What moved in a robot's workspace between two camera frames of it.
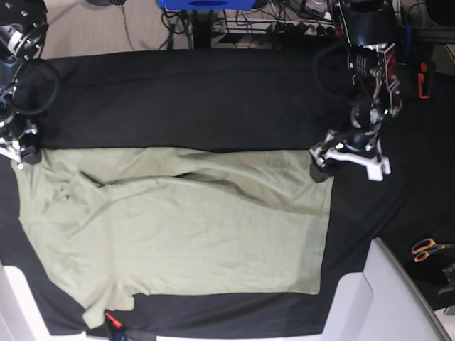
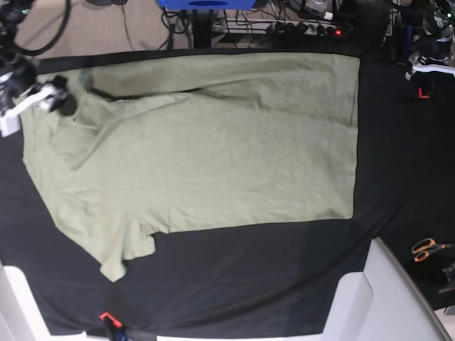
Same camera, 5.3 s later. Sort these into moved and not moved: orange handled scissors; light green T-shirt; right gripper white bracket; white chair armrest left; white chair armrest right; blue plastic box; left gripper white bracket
Moved: light green T-shirt; left gripper white bracket; right gripper white bracket
Not moved: blue plastic box; white chair armrest left; white chair armrest right; orange handled scissors
